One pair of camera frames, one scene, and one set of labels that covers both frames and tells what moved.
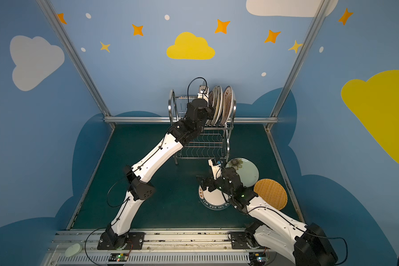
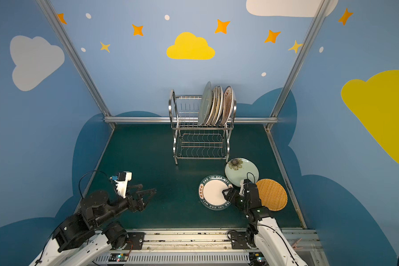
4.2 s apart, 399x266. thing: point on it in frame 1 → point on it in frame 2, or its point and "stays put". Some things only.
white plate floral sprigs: (215, 105) stays put
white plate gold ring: (220, 93) stays put
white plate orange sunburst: (227, 105) stays put
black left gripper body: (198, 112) → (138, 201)
